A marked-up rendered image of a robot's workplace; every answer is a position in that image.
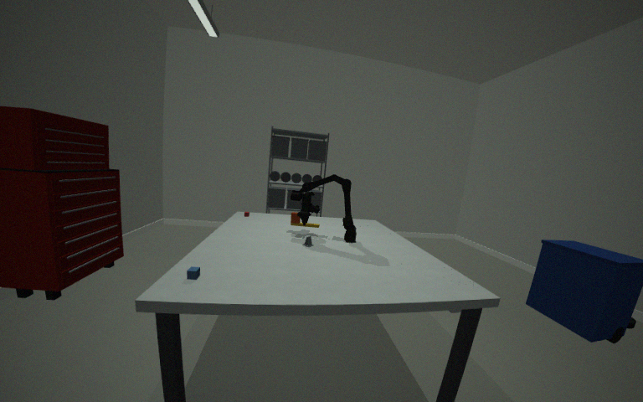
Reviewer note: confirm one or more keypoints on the yellow bar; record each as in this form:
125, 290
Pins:
295, 220

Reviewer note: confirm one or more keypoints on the small blue block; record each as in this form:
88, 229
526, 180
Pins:
193, 273

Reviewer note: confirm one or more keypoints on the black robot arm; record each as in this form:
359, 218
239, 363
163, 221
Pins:
350, 236

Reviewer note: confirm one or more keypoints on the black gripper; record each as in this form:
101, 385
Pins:
304, 213

